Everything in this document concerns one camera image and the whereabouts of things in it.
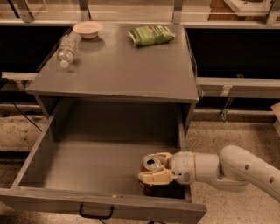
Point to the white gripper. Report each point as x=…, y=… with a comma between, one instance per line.
x=182, y=166

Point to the red coke can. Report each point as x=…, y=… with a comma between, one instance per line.
x=149, y=164

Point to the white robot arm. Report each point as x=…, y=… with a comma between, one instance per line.
x=230, y=170

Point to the open grey top drawer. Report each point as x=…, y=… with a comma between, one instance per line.
x=63, y=170

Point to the green chip bag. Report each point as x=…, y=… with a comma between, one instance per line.
x=151, y=35

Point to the clear plastic water bottle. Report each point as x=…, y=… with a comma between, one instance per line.
x=67, y=51

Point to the white paper bowl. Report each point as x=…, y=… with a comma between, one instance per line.
x=88, y=29

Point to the black drawer handle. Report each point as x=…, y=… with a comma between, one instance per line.
x=95, y=212

